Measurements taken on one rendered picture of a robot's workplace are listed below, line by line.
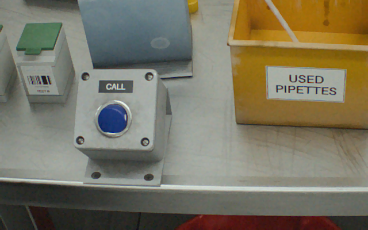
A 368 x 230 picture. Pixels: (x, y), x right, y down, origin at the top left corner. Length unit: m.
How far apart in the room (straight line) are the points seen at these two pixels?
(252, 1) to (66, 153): 0.24
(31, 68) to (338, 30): 0.31
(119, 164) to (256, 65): 0.15
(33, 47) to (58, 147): 0.10
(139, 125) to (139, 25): 0.13
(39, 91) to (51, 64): 0.04
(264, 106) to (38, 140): 0.22
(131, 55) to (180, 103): 0.07
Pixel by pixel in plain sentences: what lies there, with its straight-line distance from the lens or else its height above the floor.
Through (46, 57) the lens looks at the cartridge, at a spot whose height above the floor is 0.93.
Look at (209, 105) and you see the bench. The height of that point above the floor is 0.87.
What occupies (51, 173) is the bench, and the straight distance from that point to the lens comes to 0.69.
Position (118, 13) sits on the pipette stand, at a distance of 0.72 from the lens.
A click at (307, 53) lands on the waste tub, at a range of 0.64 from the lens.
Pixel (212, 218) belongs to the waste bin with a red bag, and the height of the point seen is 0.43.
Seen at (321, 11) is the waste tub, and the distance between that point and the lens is 0.77.
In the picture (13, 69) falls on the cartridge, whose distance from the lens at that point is 0.79.
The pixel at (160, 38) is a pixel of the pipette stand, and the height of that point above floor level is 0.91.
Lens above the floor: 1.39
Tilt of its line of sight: 45 degrees down
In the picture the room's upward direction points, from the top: 8 degrees counter-clockwise
